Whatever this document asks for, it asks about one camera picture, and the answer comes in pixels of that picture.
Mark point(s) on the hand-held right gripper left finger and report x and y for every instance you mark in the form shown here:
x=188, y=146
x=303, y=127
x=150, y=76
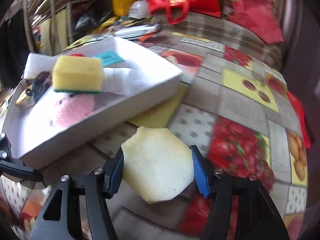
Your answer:
x=116, y=175

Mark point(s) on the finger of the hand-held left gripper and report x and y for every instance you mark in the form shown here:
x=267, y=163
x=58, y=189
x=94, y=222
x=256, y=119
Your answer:
x=22, y=172

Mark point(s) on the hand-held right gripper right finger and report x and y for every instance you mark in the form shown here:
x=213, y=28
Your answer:
x=201, y=177

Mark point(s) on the white foam sponge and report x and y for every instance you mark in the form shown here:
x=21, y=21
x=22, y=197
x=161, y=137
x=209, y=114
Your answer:
x=157, y=165

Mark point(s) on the pink plush toy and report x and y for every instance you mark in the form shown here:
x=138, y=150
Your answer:
x=72, y=110

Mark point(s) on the yellow sponge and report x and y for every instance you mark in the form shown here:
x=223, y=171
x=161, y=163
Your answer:
x=77, y=73

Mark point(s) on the white foam block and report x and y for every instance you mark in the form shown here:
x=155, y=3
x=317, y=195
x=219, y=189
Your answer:
x=37, y=65

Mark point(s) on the white cardboard box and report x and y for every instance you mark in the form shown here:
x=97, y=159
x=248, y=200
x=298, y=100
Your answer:
x=155, y=62

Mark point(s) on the yellow cleaning cloth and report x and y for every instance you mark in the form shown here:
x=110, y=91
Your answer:
x=160, y=112

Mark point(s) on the fruit printed tablecloth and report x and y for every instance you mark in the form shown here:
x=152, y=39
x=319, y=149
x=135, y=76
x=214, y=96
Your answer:
x=237, y=105

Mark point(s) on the white rolled towel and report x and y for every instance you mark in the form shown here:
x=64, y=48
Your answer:
x=117, y=80

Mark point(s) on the flat red gift bag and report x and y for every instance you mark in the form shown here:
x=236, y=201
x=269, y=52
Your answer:
x=298, y=115

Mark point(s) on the teal paper label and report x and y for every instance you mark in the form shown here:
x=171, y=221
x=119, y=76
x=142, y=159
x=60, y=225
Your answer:
x=108, y=58

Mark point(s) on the dark cloth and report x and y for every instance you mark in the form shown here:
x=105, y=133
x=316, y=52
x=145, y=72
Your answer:
x=12, y=50

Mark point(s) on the plaid blanket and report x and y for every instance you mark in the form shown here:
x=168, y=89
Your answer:
x=212, y=30

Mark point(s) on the metal rack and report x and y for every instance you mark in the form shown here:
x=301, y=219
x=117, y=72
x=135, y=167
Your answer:
x=53, y=17

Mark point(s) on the black plastic bag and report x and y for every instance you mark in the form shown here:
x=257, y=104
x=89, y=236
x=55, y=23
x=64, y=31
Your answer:
x=83, y=20

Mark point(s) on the white helmet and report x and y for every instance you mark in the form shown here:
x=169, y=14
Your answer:
x=138, y=10

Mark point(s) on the crumpled red plastic bag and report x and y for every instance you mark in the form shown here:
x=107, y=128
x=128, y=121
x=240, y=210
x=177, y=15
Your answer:
x=255, y=15

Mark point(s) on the yellow bag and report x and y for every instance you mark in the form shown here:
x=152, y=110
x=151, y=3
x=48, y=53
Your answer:
x=122, y=2

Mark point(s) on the panelled metal door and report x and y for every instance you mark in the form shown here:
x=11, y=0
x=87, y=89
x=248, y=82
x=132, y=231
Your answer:
x=300, y=30

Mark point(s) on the red tote bag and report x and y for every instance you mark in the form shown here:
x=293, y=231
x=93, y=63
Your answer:
x=200, y=0

